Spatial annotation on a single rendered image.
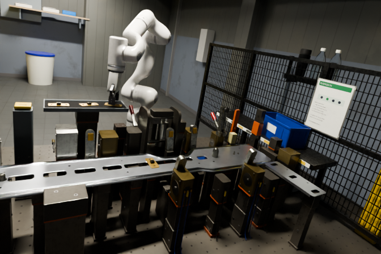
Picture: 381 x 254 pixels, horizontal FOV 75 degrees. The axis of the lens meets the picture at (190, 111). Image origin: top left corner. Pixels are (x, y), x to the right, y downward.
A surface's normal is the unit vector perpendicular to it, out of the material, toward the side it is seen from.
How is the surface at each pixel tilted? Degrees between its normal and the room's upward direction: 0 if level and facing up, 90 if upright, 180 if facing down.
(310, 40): 90
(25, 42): 90
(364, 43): 90
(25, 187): 0
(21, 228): 0
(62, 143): 90
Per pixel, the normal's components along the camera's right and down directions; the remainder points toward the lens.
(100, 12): 0.46, 0.32
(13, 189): 0.16, -0.95
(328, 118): -0.86, 0.00
